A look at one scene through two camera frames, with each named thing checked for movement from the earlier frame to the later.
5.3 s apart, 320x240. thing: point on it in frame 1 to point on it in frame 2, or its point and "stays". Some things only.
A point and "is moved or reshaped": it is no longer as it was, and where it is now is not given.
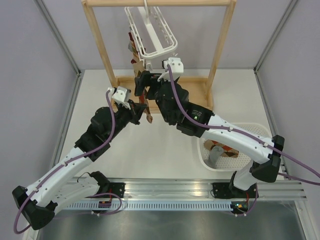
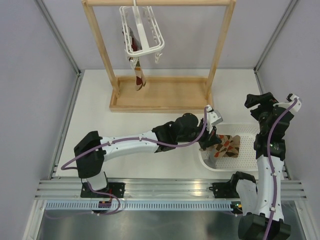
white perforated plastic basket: x=242 y=162 stays
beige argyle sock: x=138 y=63 is moved or reshaped
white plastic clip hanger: x=146 y=10 to x=141 y=32
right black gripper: x=146 y=79 to x=267 y=98
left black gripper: x=136 y=111 to x=211 y=139
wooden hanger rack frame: x=201 y=89 stays
